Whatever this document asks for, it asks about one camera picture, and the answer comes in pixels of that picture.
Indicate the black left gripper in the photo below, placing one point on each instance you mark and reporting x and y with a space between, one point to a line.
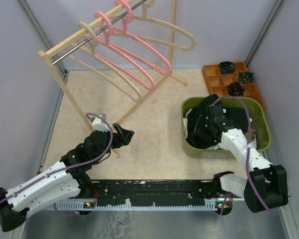
122 137

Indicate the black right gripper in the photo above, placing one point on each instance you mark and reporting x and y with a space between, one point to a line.
199 129

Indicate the black garment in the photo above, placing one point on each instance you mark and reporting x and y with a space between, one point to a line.
229 125

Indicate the white collared shirt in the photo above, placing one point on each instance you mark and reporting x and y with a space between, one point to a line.
235 115

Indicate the beige wooden hanger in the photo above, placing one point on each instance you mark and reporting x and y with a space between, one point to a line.
118 70

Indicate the pink plastic hanger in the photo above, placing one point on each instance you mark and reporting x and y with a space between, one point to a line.
115 48

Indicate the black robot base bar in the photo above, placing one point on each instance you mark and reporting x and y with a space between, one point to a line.
162 195

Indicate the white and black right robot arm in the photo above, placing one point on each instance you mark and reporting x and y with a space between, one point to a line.
265 186

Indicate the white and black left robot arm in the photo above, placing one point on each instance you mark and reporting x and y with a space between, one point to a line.
67 178

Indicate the orange compartment tray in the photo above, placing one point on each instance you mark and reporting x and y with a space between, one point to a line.
218 83

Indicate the dark rolled sock middle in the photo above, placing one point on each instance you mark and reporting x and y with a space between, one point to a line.
235 89

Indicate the dark rolled sock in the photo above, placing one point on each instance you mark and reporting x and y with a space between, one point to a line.
227 67
235 89

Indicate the green plastic laundry basket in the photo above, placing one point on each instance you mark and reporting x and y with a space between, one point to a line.
258 124

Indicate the green patterned rolled sock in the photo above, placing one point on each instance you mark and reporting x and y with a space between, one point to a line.
245 77

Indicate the dark rolled sock top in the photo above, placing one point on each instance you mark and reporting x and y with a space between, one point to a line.
227 67

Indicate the wooden clothes rack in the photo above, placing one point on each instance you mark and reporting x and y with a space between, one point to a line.
115 23

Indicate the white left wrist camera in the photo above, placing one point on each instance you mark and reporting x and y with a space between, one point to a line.
99 125

